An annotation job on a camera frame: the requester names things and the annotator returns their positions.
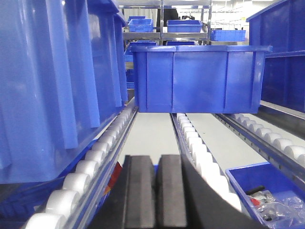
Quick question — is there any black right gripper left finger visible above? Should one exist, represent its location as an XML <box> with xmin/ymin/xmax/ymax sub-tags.
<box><xmin>88</xmin><ymin>156</ymin><xmax>155</xmax><ymax>229</ymax></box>

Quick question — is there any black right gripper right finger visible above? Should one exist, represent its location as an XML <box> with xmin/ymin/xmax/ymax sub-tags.
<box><xmin>156</xmin><ymin>155</ymin><xmax>263</xmax><ymax>229</ymax></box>

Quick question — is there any blue plastic bin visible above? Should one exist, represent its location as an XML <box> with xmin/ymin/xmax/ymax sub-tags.
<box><xmin>132</xmin><ymin>45</ymin><xmax>272</xmax><ymax>114</ymax></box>

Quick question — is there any blue bin with parts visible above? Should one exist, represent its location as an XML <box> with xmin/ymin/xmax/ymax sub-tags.
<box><xmin>225</xmin><ymin>162</ymin><xmax>305</xmax><ymax>228</ymax></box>

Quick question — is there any large blue bin left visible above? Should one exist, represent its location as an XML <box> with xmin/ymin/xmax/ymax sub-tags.
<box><xmin>0</xmin><ymin>0</ymin><xmax>127</xmax><ymax>184</ymax></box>

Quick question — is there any blue bin on shelf middle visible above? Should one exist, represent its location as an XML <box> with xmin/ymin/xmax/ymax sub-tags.
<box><xmin>167</xmin><ymin>20</ymin><xmax>202</xmax><ymax>33</ymax></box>

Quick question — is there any blue bin on shelf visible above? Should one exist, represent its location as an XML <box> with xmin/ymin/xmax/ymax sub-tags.
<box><xmin>167</xmin><ymin>20</ymin><xmax>202</xmax><ymax>33</ymax></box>
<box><xmin>128</xmin><ymin>19</ymin><xmax>153</xmax><ymax>32</ymax></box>

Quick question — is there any blue bin on shelf left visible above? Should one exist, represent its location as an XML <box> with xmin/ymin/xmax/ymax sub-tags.
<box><xmin>128</xmin><ymin>19</ymin><xmax>153</xmax><ymax>32</ymax></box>

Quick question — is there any blue bin right rack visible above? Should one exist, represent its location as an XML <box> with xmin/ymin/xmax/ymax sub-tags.
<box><xmin>246</xmin><ymin>0</ymin><xmax>305</xmax><ymax>112</ymax></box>

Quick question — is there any red printed package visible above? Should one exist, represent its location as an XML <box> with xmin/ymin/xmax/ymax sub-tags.
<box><xmin>103</xmin><ymin>162</ymin><xmax>122</xmax><ymax>195</ymax></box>

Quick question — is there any middle white roller track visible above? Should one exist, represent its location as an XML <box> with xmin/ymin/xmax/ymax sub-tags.
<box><xmin>170</xmin><ymin>113</ymin><xmax>250</xmax><ymax>216</ymax></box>

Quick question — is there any white roller track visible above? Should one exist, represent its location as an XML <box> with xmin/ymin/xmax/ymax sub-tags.
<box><xmin>170</xmin><ymin>113</ymin><xmax>250</xmax><ymax>216</ymax></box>
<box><xmin>213</xmin><ymin>114</ymin><xmax>305</xmax><ymax>190</ymax></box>
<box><xmin>23</xmin><ymin>104</ymin><xmax>137</xmax><ymax>229</ymax></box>

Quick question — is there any left white roller track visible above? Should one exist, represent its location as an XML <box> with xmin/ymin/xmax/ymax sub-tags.
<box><xmin>23</xmin><ymin>104</ymin><xmax>137</xmax><ymax>229</ymax></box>

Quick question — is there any clear plastic parts bag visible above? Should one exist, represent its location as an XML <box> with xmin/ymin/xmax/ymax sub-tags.
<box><xmin>248</xmin><ymin>190</ymin><xmax>305</xmax><ymax>229</ymax></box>

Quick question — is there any right white roller track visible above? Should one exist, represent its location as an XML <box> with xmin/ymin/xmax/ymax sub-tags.
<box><xmin>213</xmin><ymin>114</ymin><xmax>305</xmax><ymax>190</ymax></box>

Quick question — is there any blue crate background right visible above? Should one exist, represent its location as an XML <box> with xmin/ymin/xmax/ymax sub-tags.
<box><xmin>210</xmin><ymin>30</ymin><xmax>246</xmax><ymax>42</ymax></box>

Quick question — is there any metal shelving rack background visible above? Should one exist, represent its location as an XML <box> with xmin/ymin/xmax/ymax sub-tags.
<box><xmin>117</xmin><ymin>0</ymin><xmax>213</xmax><ymax>45</ymax></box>

